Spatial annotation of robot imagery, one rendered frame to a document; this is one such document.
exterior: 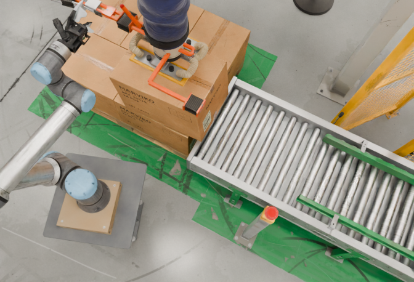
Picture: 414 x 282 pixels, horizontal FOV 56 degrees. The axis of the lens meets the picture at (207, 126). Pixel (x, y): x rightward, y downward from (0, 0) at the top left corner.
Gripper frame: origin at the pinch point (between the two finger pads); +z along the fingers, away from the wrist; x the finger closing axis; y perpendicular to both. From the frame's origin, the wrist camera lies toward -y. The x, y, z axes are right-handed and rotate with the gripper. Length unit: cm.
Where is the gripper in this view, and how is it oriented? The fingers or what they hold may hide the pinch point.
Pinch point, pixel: (86, 10)
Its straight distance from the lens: 185.9
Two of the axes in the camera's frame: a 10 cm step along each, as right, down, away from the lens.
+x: 0.3, -3.7, -9.3
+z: 4.7, -8.1, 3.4
